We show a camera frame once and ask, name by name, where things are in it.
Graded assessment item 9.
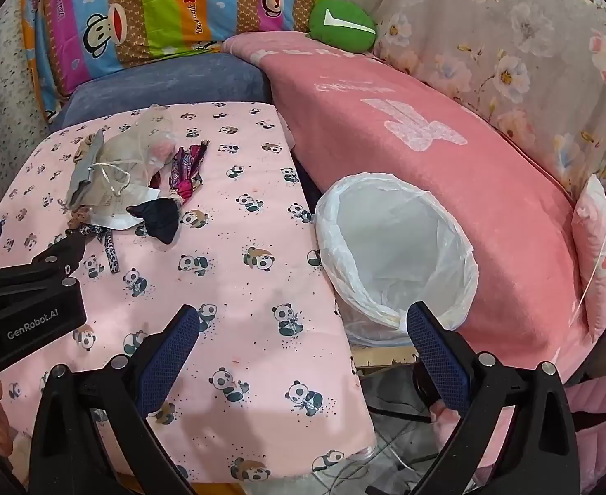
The blue-grey sofa cushion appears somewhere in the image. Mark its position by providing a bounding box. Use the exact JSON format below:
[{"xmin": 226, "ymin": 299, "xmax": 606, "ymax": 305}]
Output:
[{"xmin": 47, "ymin": 52, "xmax": 273, "ymax": 132}]

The pink pillow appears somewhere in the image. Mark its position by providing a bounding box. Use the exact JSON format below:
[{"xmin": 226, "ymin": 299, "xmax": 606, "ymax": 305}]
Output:
[{"xmin": 571, "ymin": 174, "xmax": 606, "ymax": 344}]

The thin white cable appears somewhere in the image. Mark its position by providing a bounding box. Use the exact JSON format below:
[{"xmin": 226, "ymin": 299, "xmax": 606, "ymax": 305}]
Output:
[{"xmin": 566, "ymin": 162, "xmax": 606, "ymax": 325}]

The navy cloth piece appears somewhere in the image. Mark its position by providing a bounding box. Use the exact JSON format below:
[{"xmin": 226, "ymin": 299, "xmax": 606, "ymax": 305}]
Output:
[{"xmin": 126, "ymin": 197, "xmax": 182, "ymax": 245}]

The tan scrunchie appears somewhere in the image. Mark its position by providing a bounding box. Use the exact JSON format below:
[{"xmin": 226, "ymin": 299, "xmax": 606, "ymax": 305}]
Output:
[{"xmin": 66, "ymin": 206, "xmax": 95, "ymax": 230}]

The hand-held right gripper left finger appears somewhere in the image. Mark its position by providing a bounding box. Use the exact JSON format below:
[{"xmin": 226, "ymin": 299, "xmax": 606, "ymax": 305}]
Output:
[{"xmin": 28, "ymin": 304, "xmax": 201, "ymax": 495}]

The wooden frame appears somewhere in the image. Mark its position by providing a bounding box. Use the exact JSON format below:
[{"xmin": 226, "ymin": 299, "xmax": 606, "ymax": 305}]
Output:
[{"xmin": 352, "ymin": 345, "xmax": 420, "ymax": 369}]

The green round pillow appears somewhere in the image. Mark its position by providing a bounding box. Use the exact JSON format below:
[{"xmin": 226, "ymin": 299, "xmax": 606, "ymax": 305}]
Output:
[{"xmin": 308, "ymin": 0, "xmax": 377, "ymax": 55}]

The striped monkey print blanket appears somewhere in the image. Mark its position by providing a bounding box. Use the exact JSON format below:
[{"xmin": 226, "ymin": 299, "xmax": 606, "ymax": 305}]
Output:
[{"xmin": 19, "ymin": 0, "xmax": 337, "ymax": 114}]

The magenta striped scrunchie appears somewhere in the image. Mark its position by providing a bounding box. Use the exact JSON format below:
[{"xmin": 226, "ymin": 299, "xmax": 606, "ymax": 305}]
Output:
[{"xmin": 169, "ymin": 140, "xmax": 210, "ymax": 204}]

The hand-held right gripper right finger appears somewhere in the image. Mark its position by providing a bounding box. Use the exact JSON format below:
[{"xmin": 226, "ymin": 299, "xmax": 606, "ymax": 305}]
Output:
[{"xmin": 406, "ymin": 302, "xmax": 577, "ymax": 495}]

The grey floral sheet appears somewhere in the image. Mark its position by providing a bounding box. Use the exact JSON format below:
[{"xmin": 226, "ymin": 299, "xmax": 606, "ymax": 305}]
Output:
[{"xmin": 331, "ymin": 0, "xmax": 606, "ymax": 202}]

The pink quilted cloth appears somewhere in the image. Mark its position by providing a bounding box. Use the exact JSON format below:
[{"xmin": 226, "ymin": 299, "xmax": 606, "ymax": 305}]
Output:
[{"xmin": 563, "ymin": 376, "xmax": 606, "ymax": 434}]

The pink blanket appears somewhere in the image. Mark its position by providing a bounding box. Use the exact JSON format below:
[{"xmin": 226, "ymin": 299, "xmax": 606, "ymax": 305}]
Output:
[{"xmin": 223, "ymin": 31, "xmax": 600, "ymax": 475}]

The pink panda print cloth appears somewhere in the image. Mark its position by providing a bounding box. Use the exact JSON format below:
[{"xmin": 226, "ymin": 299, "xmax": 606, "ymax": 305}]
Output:
[{"xmin": 0, "ymin": 100, "xmax": 379, "ymax": 486}]

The clear plastic bag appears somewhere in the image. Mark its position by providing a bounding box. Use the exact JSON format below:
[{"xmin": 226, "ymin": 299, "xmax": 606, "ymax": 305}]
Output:
[{"xmin": 99, "ymin": 104, "xmax": 180, "ymax": 202}]

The bin with white plastic liner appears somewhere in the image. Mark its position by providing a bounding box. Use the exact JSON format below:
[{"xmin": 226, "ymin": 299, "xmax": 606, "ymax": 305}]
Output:
[{"xmin": 314, "ymin": 172, "xmax": 480, "ymax": 349}]

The leopard print ribbon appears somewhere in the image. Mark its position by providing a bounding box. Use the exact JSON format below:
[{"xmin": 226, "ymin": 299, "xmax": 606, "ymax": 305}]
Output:
[{"xmin": 83, "ymin": 222, "xmax": 121, "ymax": 274}]

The white paper tag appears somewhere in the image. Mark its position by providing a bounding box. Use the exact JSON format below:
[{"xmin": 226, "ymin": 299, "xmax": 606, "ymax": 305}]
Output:
[{"xmin": 94, "ymin": 183, "xmax": 162, "ymax": 230}]

